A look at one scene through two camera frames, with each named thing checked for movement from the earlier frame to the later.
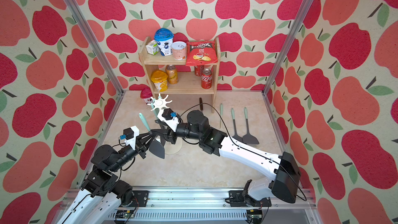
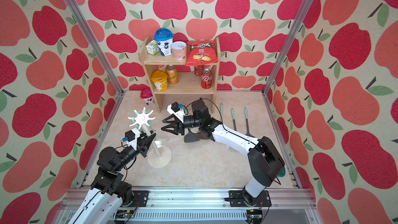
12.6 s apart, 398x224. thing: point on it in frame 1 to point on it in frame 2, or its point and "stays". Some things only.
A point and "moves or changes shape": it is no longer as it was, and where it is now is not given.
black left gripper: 142,146 stays
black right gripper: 167,133 to 175,125
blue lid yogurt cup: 164,37 stays
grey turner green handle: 235,136 stays
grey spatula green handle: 156,147 moves or changes shape
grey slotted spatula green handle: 248,139 stays
